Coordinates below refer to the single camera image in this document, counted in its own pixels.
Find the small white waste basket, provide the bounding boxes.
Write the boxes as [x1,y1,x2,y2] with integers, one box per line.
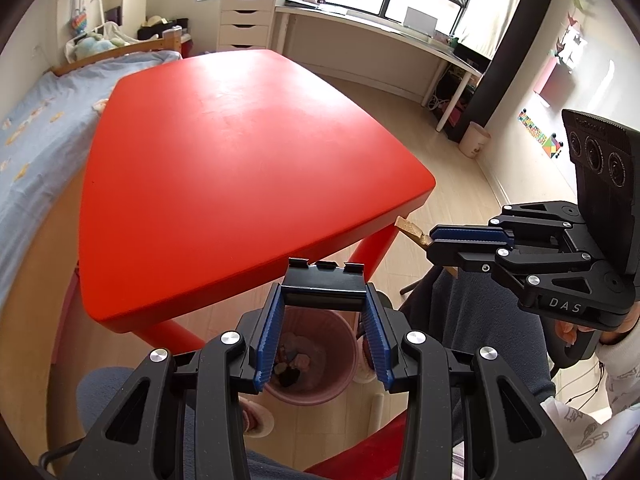
[459,121,491,160]

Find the pink trash bin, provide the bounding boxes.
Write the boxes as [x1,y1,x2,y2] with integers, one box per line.
[260,307,358,406]

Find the white drawer unit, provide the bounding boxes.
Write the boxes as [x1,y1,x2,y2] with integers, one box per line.
[218,0,276,53]

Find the white laptop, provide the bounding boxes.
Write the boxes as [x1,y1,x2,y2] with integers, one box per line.
[402,7,438,36]

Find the black plastic clip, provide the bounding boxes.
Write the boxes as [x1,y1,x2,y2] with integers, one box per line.
[280,257,368,313]

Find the tall black cabinet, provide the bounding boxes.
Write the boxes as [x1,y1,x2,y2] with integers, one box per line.
[445,0,558,143]

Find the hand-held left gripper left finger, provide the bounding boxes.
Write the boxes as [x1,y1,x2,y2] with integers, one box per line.
[62,282,286,480]

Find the white printed shirt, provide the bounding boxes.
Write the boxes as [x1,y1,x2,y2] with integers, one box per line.
[540,395,640,480]

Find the pink wall box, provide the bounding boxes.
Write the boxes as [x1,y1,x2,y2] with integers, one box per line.
[534,55,573,108]

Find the person's right hand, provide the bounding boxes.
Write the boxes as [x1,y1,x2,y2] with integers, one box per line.
[554,305,640,348]

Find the bed with blue sheet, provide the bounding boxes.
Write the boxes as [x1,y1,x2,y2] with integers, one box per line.
[0,50,181,311]

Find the person's right leg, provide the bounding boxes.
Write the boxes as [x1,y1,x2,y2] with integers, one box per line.
[415,265,556,446]

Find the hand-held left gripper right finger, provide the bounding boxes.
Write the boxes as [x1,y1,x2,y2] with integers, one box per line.
[360,282,586,480]

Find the striped sock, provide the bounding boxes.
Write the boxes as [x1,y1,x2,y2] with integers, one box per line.
[240,400,274,439]
[356,335,377,384]

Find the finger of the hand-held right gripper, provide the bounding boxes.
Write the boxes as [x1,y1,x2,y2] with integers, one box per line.
[429,200,584,250]
[425,241,601,302]

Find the person's right forearm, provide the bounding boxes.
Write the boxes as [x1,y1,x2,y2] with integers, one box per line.
[595,330,640,413]

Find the white desk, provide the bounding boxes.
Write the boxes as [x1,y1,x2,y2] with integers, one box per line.
[275,2,483,133]

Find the plush toys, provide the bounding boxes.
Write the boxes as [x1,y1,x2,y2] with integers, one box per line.
[65,32,126,61]

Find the wooden bed frame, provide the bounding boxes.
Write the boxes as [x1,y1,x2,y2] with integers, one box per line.
[52,27,183,76]

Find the wooden clothespin half with spring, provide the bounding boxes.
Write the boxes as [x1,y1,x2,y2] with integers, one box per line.
[395,216,458,278]

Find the red table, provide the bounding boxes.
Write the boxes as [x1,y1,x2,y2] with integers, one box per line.
[77,49,436,351]

